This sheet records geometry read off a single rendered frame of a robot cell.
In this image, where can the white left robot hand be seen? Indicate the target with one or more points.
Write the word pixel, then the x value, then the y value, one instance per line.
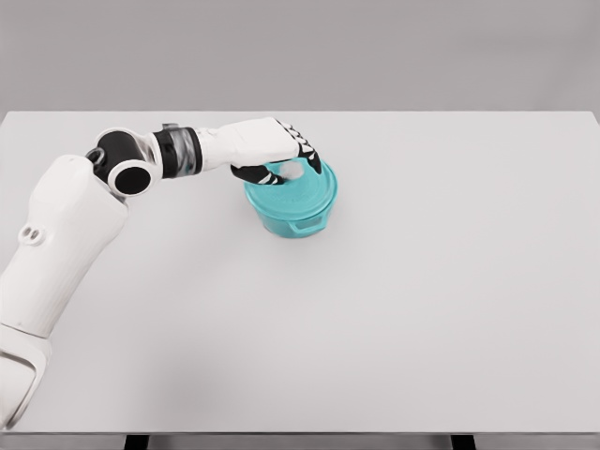
pixel 262 140

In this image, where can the teal pot lid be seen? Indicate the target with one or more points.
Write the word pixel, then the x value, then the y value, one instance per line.
pixel 293 194

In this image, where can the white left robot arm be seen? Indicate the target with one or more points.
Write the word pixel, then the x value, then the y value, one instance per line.
pixel 70 225

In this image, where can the teal pot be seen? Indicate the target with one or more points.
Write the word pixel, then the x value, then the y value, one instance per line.
pixel 281 226

